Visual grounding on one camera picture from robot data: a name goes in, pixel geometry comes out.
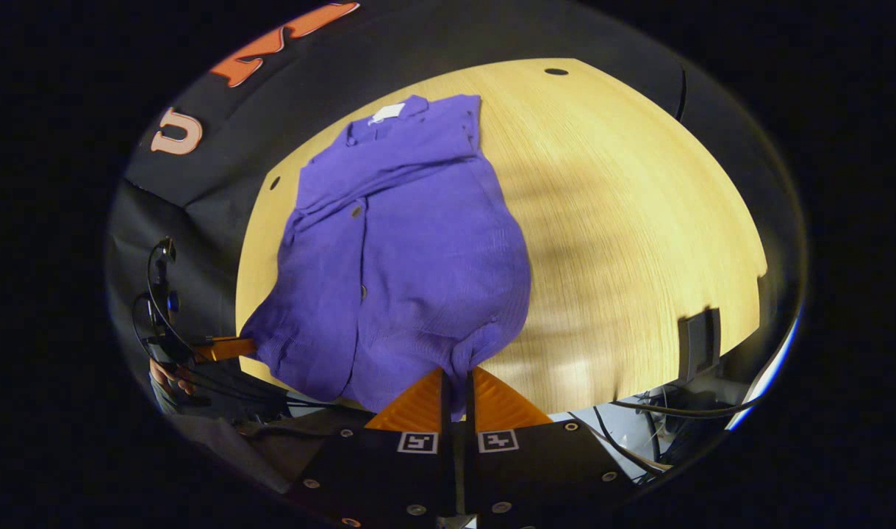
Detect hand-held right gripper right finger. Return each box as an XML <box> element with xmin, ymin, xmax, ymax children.
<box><xmin>462</xmin><ymin>366</ymin><xmax>636</xmax><ymax>529</ymax></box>

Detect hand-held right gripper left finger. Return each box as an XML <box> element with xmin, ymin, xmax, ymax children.
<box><xmin>286</xmin><ymin>366</ymin><xmax>456</xmax><ymax>529</ymax></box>

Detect purple knit garment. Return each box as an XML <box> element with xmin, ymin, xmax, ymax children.
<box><xmin>240</xmin><ymin>93</ymin><xmax>533</xmax><ymax>423</ymax></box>

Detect black table edge bracket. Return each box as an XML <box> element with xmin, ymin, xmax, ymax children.
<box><xmin>678</xmin><ymin>307</ymin><xmax>722</xmax><ymax>384</ymax></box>

